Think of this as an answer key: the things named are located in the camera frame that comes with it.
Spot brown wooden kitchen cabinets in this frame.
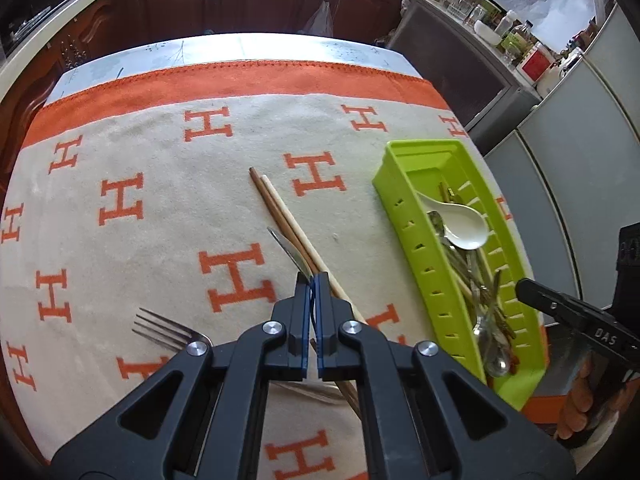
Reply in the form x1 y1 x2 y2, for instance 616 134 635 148
0 0 416 171

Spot person's right hand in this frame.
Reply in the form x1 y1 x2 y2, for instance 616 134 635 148
555 360 596 441

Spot steel fork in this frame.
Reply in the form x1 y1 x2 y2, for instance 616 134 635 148
131 307 347 406

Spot green plastic utensil tray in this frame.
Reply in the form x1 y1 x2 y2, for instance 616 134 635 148
372 139 548 411

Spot grey storage cabinet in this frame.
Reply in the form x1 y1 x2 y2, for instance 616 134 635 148
387 0 543 133

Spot bent handle steel soup spoon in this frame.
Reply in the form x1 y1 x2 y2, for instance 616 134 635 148
472 310 496 343

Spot white plastic bottle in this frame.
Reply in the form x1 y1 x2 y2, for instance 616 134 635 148
492 10 521 41

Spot white bowl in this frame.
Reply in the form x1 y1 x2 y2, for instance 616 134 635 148
472 19 501 43

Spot pale printed tablecloth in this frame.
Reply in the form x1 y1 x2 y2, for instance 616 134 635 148
50 32 421 103

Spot steel table knife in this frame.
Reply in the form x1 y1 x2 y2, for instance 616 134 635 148
266 226 315 326

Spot person's right forearm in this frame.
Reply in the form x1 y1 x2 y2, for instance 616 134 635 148
570 410 640 480

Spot green label bottle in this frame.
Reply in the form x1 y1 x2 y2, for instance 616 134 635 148
502 20 533 61

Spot red label jar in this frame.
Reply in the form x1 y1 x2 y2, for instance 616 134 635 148
517 42 556 83

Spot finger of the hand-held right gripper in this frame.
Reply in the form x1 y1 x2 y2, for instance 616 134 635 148
516 278 585 329

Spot grey refrigerator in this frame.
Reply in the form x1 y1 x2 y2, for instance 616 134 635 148
482 7 640 321

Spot hanging plastic bag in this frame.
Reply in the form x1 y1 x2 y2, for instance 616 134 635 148
300 1 335 38

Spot white ceramic spoon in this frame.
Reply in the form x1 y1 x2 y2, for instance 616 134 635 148
414 192 490 251

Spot white kitchen countertop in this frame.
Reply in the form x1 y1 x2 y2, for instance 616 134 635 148
0 0 126 96

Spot orange and grey printed blanket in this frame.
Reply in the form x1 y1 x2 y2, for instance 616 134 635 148
0 60 566 480

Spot black kitchen appliance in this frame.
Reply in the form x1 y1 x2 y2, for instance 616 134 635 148
0 0 96 56

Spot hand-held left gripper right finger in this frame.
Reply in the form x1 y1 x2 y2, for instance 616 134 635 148
316 272 576 480

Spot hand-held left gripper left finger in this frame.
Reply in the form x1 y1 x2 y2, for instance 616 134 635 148
50 272 312 480

